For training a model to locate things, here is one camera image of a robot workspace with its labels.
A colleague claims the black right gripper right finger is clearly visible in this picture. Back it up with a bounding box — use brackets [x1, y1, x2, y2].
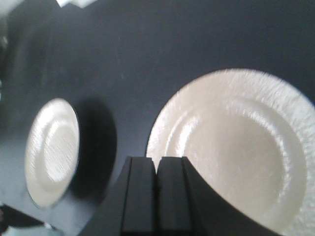
[157, 157, 277, 236]

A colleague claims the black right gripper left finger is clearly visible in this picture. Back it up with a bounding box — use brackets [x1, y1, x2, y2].
[80, 157, 155, 236]

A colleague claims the beige round plate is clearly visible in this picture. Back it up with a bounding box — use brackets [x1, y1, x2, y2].
[146, 68, 315, 236]
[25, 98, 80, 208]

